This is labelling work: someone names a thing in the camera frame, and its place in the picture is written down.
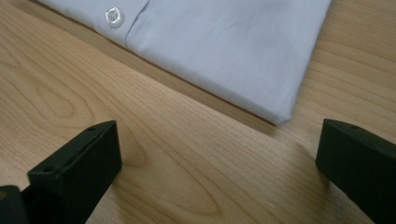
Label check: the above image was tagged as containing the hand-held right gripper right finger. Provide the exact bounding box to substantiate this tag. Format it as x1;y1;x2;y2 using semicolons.
315;118;396;224

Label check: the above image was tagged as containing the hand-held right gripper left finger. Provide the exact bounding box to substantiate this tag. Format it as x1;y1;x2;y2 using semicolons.
21;119;123;224

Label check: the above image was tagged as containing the white shirt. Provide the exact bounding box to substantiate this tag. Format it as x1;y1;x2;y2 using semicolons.
36;0;332;126

